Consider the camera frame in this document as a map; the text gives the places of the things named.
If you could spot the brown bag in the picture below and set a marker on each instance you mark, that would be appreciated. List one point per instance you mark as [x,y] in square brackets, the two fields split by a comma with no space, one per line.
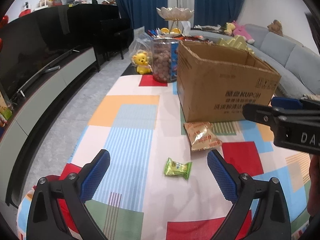
[109,1]

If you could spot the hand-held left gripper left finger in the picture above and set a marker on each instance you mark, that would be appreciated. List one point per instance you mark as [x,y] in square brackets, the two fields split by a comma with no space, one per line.
[96,177]

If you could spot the gold snack packet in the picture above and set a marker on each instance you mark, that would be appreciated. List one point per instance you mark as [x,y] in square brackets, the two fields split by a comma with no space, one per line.
[202,136]

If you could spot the brown plush toy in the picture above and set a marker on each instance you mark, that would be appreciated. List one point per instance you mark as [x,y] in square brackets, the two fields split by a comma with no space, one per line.
[275,27]

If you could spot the blue curtain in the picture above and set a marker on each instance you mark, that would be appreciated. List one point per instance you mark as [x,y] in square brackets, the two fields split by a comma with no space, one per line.
[217,0]
[140,2]

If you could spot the yellow lion toy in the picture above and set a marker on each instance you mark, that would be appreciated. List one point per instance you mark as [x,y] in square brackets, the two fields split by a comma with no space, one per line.
[142,62]

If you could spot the grey sectional sofa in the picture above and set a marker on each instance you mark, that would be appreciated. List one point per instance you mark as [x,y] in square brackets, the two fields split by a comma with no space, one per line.
[275,45]

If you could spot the black upright piano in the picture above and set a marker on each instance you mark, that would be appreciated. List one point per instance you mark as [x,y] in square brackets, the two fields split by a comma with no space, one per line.
[100,30]

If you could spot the dark cloth pile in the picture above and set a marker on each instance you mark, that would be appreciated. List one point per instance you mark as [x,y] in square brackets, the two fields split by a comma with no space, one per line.
[208,28]

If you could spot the tiered glass snack tray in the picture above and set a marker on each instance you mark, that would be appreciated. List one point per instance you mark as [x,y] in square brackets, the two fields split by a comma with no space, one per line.
[175,13]

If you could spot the clear jar of brown balls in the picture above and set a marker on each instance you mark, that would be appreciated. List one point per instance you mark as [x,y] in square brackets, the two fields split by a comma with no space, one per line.
[161,60]

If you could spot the red round ornament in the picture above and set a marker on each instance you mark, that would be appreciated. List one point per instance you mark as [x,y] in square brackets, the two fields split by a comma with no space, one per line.
[25,13]

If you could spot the black tv cabinet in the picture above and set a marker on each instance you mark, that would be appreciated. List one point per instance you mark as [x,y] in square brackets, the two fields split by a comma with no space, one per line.
[32,45]

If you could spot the white toy robot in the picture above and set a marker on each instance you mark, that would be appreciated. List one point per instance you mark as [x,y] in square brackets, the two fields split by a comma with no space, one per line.
[26,5]

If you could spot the gold mountain-lid cookie tin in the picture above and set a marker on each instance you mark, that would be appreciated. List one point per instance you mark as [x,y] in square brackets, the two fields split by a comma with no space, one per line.
[235,43]

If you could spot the colourful patchwork tablecloth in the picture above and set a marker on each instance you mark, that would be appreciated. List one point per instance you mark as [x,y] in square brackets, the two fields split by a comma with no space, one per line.
[135,135]

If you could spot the white small stand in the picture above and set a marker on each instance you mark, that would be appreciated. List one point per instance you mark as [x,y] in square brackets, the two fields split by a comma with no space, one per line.
[43,3]

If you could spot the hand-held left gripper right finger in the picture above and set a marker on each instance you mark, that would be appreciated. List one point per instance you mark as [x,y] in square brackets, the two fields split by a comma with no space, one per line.
[222,177]

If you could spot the pink plush doll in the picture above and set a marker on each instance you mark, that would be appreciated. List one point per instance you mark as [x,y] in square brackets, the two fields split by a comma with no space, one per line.
[82,0]

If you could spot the beige quilted jacket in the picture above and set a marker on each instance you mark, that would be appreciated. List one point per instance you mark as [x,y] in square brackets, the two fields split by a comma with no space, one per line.
[311,96]

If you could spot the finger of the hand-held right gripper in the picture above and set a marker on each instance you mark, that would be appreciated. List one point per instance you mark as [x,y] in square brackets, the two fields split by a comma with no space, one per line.
[257,113]
[285,102]

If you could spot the green and yellow box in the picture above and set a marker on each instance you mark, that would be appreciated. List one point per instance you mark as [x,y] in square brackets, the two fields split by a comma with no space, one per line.
[5,110]

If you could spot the pile of assorted snacks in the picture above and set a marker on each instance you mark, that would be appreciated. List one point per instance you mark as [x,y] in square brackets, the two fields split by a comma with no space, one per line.
[192,38]

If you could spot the grey remote control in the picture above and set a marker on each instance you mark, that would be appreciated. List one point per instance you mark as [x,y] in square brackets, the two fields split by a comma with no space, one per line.
[50,69]

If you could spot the red heart balloon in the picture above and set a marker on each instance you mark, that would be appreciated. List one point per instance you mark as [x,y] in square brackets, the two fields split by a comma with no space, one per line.
[1,45]
[3,21]

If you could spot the clear plastic bag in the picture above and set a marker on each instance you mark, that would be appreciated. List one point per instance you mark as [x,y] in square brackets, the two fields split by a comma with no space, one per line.
[140,40]

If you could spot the person's right hand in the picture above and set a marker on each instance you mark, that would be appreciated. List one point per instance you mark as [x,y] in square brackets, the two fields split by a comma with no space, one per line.
[315,180]

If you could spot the grey television cabinet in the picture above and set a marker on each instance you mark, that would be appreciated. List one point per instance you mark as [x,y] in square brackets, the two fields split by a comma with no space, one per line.
[37,100]

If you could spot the pink plush toy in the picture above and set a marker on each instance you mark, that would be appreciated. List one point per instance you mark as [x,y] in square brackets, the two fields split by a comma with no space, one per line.
[242,31]

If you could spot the yellow chair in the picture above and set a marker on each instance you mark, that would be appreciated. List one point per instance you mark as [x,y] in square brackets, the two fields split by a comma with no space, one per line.
[175,31]
[164,30]

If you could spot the small green candy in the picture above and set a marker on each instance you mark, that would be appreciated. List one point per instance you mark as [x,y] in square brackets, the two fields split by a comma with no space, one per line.
[177,168]

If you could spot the yellow plush toy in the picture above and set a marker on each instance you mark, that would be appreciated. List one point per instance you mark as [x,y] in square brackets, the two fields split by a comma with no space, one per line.
[228,28]

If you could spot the brown cardboard box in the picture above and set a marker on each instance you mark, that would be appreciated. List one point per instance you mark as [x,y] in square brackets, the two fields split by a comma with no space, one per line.
[212,92]

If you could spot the white plastic bag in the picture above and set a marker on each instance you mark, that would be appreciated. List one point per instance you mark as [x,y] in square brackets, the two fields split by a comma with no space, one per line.
[185,27]

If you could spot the blue cookie package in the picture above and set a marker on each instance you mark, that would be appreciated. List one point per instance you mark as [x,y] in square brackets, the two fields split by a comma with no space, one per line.
[174,62]

